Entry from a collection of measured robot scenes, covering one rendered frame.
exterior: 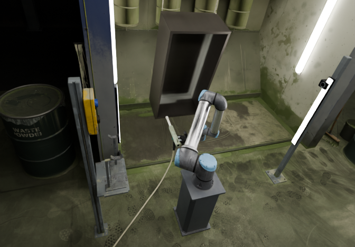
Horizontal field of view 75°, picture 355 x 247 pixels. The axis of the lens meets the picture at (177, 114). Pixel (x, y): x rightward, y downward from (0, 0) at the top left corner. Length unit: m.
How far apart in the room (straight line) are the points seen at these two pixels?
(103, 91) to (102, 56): 0.30
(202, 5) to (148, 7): 0.77
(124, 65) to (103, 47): 1.90
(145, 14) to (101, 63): 2.02
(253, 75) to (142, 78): 2.02
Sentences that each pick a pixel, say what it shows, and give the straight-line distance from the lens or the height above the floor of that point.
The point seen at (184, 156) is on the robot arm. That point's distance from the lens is 1.90.
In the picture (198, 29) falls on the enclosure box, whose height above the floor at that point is 1.64.
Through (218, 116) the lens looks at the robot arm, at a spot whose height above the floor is 0.96.
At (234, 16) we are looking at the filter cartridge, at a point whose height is 1.42.
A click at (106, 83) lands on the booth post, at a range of 1.89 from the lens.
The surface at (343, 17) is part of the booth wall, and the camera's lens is 3.56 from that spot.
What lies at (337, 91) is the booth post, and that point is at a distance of 3.54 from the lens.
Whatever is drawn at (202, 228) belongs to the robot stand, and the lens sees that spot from 2.57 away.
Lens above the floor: 2.29
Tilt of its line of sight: 38 degrees down
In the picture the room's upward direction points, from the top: 8 degrees clockwise
